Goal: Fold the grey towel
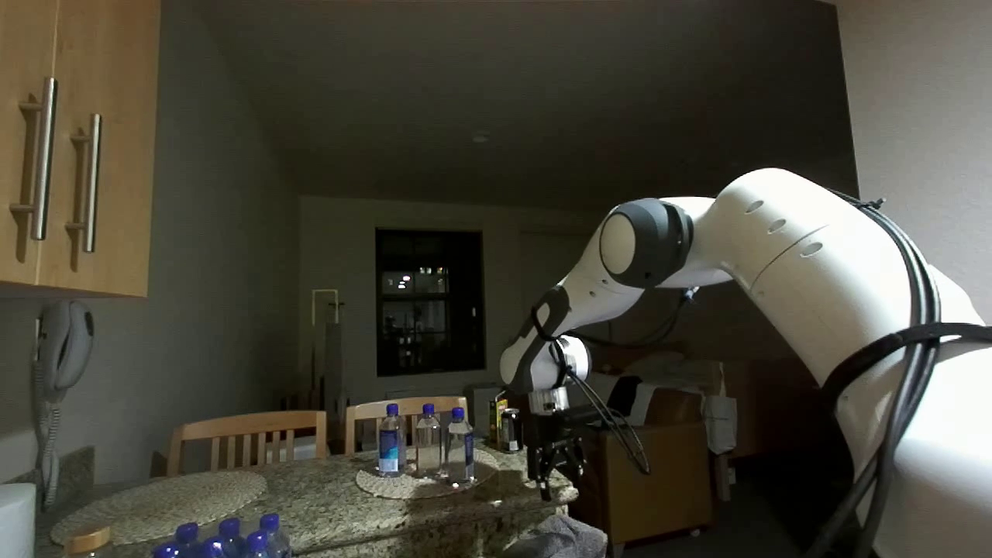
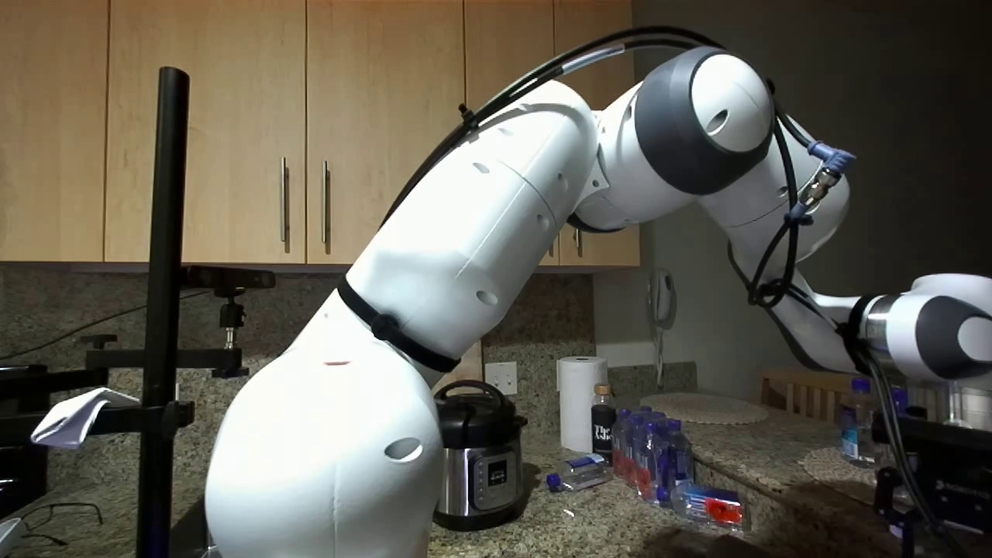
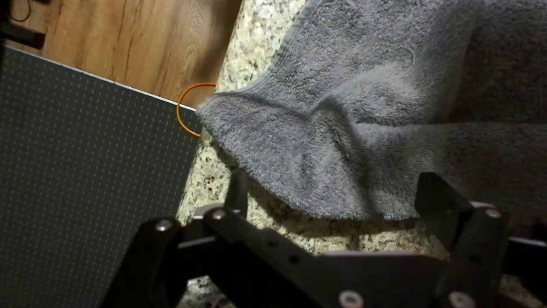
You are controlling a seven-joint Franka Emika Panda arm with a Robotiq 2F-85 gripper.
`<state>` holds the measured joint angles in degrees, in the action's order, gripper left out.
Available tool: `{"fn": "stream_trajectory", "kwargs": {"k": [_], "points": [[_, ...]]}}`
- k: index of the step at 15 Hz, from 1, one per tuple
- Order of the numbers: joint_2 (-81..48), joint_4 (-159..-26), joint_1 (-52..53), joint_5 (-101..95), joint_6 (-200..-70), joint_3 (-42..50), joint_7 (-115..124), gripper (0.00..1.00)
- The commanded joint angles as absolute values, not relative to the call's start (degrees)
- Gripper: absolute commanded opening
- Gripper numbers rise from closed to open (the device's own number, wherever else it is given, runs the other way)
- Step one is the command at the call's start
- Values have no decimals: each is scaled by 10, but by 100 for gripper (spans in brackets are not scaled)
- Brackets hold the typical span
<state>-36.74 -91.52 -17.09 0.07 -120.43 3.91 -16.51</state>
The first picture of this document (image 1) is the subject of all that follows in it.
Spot wooden chair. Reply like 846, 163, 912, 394
340, 394, 475, 460
160, 408, 331, 481

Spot metal cabinet handle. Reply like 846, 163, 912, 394
10, 75, 61, 249
65, 108, 107, 259

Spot wooden upper cabinets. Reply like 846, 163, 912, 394
0, 0, 163, 303

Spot brown wooden cabinet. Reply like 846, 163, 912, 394
571, 416, 720, 553

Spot white paper towel roll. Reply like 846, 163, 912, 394
0, 481, 41, 558

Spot grey towel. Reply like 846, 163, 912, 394
498, 513, 614, 558

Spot blue-capped water bottle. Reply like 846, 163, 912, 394
442, 404, 479, 490
376, 401, 409, 481
411, 401, 447, 481

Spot white wall phone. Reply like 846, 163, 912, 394
29, 298, 99, 513

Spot wrapped pack of water bottles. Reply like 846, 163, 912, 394
149, 513, 297, 558

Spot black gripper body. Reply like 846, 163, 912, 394
520, 409, 580, 476

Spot tall coat stand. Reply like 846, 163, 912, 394
308, 287, 349, 418

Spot dark window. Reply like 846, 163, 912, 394
372, 228, 489, 381

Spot round woven placemat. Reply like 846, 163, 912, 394
47, 470, 274, 553
349, 461, 489, 502

